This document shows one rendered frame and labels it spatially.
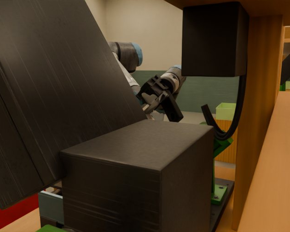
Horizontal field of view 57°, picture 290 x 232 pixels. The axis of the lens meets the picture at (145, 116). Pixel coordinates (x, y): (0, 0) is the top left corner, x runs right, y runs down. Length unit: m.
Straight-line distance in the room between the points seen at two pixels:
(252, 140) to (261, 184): 0.56
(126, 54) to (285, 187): 1.13
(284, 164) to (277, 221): 0.11
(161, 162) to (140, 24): 8.82
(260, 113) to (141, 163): 0.48
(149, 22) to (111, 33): 1.51
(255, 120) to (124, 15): 8.88
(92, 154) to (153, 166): 0.10
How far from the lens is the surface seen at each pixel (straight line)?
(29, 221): 0.96
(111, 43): 1.30
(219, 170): 1.37
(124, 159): 0.39
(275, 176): 0.27
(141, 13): 9.19
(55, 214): 0.79
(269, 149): 0.35
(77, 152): 0.43
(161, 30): 8.77
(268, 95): 0.79
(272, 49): 0.78
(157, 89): 0.86
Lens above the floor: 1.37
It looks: 10 degrees down
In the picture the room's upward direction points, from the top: straight up
